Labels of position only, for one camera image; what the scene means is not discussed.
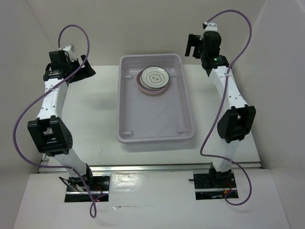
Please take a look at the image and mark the teal rimmed white plate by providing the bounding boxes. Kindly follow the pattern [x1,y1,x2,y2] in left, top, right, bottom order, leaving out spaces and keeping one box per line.
[136,70,169,92]

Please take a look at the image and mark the lavender plastic plate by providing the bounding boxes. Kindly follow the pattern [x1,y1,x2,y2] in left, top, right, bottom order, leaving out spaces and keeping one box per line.
[137,73,169,96]

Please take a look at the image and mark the white plate black outline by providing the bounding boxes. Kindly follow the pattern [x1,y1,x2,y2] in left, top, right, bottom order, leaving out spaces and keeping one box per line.
[140,66,170,89]

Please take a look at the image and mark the white plate red characters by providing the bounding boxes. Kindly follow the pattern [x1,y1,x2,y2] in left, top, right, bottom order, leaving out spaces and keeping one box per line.
[136,71,169,95]

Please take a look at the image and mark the orange sunburst pattern plate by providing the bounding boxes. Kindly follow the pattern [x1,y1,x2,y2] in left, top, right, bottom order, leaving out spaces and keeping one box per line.
[139,71,170,91]

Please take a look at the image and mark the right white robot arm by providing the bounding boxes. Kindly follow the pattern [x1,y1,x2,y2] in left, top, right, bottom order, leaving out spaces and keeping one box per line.
[185,31,256,187]

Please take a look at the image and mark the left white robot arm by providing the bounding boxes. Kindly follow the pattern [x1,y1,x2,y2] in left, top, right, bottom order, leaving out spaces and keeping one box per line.
[27,45,96,190]

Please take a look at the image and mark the lavender plastic bin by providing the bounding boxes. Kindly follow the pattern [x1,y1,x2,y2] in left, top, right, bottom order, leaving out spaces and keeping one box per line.
[116,53,195,144]

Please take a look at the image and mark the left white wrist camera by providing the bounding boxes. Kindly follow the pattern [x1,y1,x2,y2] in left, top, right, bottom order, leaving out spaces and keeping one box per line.
[62,44,77,62]

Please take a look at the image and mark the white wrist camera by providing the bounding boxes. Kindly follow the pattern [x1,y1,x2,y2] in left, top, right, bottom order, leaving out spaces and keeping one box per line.
[203,22,218,31]
[62,44,77,62]

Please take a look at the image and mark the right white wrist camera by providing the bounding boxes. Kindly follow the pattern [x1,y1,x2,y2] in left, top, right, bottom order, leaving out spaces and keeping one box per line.
[203,22,218,31]

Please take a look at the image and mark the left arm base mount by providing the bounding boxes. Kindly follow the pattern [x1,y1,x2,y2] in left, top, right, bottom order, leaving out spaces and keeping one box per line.
[59,175,110,203]

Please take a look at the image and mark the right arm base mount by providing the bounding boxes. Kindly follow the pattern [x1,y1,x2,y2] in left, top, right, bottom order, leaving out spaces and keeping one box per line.
[189,165,239,200]

